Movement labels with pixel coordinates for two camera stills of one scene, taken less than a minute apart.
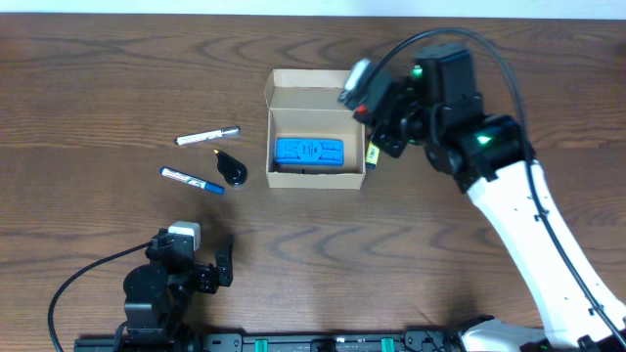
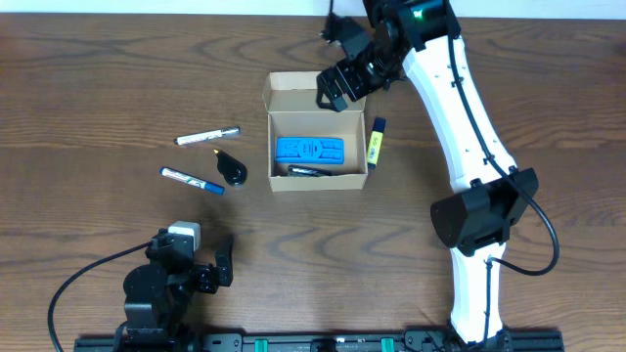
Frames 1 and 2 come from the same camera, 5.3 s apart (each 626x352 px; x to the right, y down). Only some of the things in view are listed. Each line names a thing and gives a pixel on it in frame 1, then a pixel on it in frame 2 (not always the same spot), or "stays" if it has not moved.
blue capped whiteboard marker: x=171 y=173 stays
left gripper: x=207 y=278 stays
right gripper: x=386 y=143 to x=345 y=69
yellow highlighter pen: x=372 y=155 stays
